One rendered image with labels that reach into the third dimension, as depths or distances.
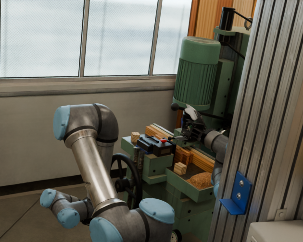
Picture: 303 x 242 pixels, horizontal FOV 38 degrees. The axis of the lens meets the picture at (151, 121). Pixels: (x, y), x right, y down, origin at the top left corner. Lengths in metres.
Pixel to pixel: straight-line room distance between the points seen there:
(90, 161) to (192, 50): 0.75
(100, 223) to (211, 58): 0.94
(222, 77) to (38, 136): 1.69
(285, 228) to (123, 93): 2.55
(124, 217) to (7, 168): 2.09
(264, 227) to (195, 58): 1.04
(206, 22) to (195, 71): 1.66
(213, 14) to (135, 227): 2.52
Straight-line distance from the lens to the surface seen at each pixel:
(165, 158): 1.97
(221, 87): 2.06
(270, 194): 1.05
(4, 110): 3.15
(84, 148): 1.44
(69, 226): 1.71
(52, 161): 3.43
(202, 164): 2.03
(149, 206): 1.38
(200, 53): 1.91
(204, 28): 3.55
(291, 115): 0.98
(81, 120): 1.47
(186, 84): 1.95
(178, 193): 1.95
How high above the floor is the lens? 1.75
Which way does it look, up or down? 20 degrees down
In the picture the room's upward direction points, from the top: 8 degrees clockwise
